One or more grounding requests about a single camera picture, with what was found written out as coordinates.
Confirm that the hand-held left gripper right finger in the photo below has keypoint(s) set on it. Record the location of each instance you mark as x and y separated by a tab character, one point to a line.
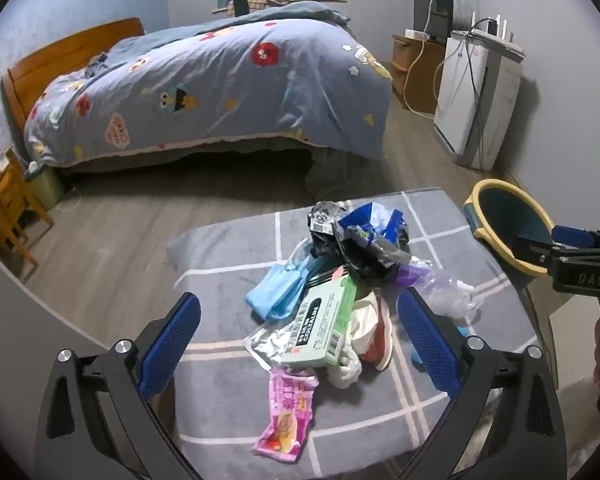
427	340

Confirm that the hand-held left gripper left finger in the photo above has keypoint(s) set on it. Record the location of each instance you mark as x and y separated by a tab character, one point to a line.
172	340

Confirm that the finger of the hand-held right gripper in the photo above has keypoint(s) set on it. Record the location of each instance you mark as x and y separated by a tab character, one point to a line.
572	236
535	255

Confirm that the clear plastic bag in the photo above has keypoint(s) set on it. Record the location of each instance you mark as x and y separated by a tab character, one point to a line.
450	300

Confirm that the blue bin with yellow rim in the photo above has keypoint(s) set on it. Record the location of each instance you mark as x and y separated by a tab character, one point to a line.
510	215

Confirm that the orange and white wrapper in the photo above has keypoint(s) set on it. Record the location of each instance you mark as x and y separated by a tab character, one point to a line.
380	345

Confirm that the purple plastic wrapper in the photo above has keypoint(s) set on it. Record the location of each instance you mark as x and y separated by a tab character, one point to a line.
412	275

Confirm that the white plastic bag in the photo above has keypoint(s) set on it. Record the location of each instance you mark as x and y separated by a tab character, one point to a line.
345	372

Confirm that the silver foil pouch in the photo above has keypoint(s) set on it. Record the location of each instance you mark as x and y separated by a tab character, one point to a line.
265	345

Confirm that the blue and black snack bag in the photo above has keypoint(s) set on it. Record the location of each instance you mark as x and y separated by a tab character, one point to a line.
370	250

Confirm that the green cardboard box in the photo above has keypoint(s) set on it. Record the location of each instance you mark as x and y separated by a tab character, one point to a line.
320	325

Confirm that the pink snack wrapper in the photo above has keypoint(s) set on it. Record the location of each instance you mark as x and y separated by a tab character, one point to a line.
285	410

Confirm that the black and silver wrapper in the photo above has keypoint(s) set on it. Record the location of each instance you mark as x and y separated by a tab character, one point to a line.
322	222

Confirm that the grey checked mat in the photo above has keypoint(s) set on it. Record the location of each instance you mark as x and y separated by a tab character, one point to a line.
220	260

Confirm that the white air purifier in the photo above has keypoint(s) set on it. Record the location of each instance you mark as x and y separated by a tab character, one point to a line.
452	100

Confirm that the light green waste bin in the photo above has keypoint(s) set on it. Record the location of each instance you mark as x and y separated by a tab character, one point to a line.
47	190

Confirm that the wooden cabinet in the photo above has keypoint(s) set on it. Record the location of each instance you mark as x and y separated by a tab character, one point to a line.
422	80

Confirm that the wooden chair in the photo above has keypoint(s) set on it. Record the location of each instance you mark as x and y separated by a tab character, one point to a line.
0	210

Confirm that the white router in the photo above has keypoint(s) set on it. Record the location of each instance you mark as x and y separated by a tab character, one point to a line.
490	27

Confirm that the white power strip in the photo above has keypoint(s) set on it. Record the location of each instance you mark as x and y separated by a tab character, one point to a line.
417	34

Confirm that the bed with blue duvet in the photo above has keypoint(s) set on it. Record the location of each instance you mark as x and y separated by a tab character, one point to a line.
205	75

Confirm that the black monitor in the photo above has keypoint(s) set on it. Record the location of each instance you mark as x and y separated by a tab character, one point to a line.
422	5

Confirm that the wooden headboard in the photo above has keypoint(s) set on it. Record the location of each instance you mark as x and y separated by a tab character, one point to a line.
40	65

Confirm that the small black object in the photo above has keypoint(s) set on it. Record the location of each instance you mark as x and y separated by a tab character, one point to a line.
241	6

